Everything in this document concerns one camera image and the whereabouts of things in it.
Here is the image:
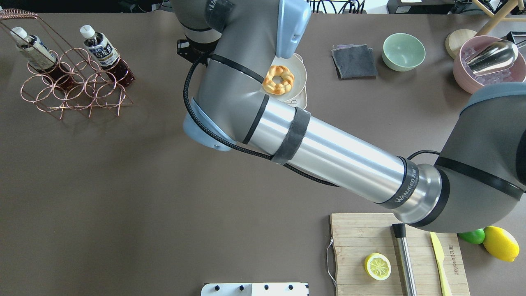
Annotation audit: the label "pink bowl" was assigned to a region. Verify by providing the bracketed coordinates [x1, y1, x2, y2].
[453, 36, 526, 94]

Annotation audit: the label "half lemon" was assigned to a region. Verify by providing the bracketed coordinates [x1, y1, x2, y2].
[363, 252, 392, 281]

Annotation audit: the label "mint green bowl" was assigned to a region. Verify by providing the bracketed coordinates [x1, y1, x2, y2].
[382, 32, 426, 72]

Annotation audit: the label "steel ice scoop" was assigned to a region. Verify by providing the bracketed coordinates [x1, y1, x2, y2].
[466, 40, 519, 76]

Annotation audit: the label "wooden cutting board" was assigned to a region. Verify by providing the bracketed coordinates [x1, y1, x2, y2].
[327, 213, 471, 296]

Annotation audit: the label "yellow plastic knife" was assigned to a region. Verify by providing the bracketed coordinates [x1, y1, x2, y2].
[429, 232, 453, 296]

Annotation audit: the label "tea bottle in rack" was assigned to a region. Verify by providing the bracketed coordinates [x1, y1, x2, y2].
[79, 25, 135, 87]

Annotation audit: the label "braided ring bread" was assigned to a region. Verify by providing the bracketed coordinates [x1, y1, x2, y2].
[262, 65, 295, 95]

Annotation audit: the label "grey folded cloth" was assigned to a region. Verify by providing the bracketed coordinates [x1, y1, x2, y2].
[331, 44, 378, 79]

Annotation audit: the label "wooden mug tree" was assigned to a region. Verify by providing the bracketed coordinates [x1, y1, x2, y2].
[445, 0, 525, 59]

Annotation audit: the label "copper wire bottle rack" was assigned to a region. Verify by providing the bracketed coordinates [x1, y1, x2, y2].
[1, 8, 133, 120]

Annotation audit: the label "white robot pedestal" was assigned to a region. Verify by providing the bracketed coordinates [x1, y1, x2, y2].
[201, 282, 309, 296]

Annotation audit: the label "white serving tray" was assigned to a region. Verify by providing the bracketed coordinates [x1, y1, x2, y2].
[285, 86, 308, 109]

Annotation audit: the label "tea bottle rack front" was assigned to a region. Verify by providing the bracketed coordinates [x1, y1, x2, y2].
[10, 27, 76, 91]

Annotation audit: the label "green lime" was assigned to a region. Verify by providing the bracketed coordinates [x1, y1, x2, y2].
[457, 229, 485, 244]

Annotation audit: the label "clear ice cubes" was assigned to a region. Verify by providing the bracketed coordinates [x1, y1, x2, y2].
[462, 49, 514, 85]

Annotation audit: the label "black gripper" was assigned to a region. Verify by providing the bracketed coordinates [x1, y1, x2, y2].
[177, 39, 216, 65]

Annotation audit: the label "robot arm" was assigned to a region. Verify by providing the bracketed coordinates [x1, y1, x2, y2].
[171, 0, 525, 234]

